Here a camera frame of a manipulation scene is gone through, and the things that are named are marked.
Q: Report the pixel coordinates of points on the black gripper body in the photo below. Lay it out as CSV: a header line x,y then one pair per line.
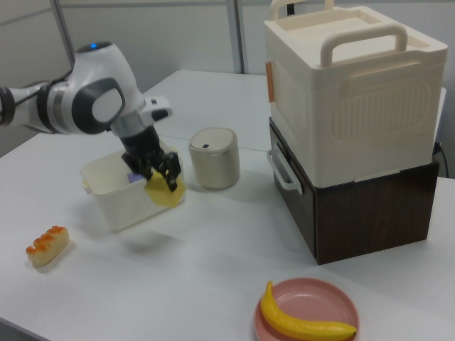
x,y
140,149

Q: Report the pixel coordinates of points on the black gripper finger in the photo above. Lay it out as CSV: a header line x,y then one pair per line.
x,y
171,170
145,170

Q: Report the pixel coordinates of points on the yellow cube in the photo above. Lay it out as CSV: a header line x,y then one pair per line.
x,y
163,197

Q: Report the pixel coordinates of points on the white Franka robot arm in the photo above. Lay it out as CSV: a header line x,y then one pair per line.
x,y
89,92

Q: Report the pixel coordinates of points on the purple cube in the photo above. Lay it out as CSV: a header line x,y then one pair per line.
x,y
135,178

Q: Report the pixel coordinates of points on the white open plastic box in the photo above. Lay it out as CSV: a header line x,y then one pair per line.
x,y
121,206

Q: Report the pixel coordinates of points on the cream plastic storage box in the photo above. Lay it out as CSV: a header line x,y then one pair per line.
x,y
355,117

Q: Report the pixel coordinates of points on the dark brown wooden drawer box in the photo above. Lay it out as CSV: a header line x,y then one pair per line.
x,y
373,216

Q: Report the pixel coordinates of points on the small cream trash can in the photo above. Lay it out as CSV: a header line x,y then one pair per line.
x,y
213,160

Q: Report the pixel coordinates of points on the salmon roe sushi toy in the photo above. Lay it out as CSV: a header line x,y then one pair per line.
x,y
48,245

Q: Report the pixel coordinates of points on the pink plate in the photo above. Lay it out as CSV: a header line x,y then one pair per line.
x,y
320,298

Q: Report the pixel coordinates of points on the yellow toy banana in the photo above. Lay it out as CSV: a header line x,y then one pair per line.
x,y
302,325

